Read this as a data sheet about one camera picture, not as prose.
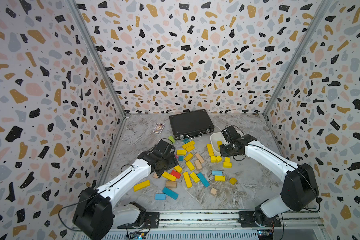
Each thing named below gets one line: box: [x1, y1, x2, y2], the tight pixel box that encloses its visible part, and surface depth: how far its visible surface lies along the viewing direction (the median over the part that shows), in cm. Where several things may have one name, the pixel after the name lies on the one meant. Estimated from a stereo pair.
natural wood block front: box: [165, 180, 177, 189], surface depth 87 cm
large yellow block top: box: [182, 140, 196, 152], surface depth 105 cm
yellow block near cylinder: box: [214, 175, 226, 182], surface depth 89 cm
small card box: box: [152, 123, 165, 134], surface depth 112 cm
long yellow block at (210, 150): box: [206, 144, 215, 157], surface depth 99 cm
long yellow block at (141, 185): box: [133, 180, 151, 192], surface depth 87 cm
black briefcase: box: [169, 109, 215, 141], surface depth 112 cm
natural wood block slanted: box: [195, 152, 205, 163], surface depth 97 cm
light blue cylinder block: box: [211, 170, 224, 176], surface depth 90 cm
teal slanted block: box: [197, 172, 210, 188], surface depth 89 cm
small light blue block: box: [154, 194, 166, 200], surface depth 83 cm
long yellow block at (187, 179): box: [183, 172, 193, 188], surface depth 88 cm
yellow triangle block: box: [229, 177, 237, 185], surface depth 89 cm
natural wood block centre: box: [194, 159, 203, 171], surface depth 94 cm
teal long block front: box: [162, 186, 179, 200], surface depth 85 cm
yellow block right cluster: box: [223, 161, 233, 169], surface depth 94 cm
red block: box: [170, 170, 182, 179], surface depth 90 cm
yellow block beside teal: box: [190, 172, 200, 183], surface depth 89 cm
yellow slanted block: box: [162, 171, 177, 182], surface depth 89 cm
